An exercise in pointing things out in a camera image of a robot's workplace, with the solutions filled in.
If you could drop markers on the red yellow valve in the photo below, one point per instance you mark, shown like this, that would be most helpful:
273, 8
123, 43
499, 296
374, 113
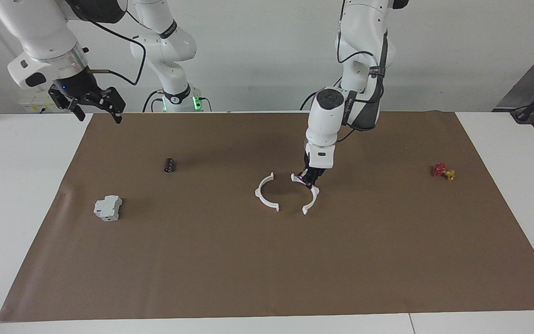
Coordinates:
439, 170

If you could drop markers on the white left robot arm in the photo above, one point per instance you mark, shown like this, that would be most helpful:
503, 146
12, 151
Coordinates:
327, 125

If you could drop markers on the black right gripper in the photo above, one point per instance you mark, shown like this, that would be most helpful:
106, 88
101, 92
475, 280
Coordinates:
86, 93

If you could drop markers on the brown paper table mat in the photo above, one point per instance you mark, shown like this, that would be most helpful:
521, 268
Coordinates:
248, 260

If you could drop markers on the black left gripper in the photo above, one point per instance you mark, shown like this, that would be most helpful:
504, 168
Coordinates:
314, 171

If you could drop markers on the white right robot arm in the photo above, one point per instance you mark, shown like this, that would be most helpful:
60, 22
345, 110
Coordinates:
40, 32

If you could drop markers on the black cylindrical capacitor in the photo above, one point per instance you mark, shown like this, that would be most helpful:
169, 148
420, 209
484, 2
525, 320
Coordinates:
169, 165

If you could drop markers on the white circuit breaker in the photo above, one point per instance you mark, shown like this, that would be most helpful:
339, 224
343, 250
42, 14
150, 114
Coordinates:
107, 208

